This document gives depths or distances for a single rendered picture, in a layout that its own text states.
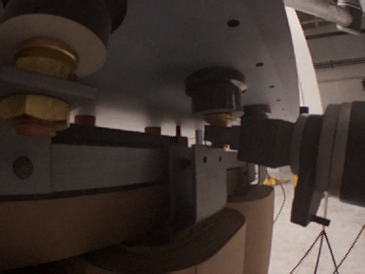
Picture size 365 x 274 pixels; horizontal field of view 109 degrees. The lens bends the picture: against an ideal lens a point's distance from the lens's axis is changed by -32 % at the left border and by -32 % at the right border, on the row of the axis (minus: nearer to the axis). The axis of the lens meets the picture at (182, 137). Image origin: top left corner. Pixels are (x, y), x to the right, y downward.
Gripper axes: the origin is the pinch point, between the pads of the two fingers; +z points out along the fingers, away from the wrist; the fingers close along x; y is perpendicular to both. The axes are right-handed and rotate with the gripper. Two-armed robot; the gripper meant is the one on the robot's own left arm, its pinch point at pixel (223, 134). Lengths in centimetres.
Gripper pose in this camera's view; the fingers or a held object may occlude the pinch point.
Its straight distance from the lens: 31.7
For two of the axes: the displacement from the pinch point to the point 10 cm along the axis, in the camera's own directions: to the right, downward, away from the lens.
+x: -8.2, -0.4, -5.7
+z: -5.6, -1.0, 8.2
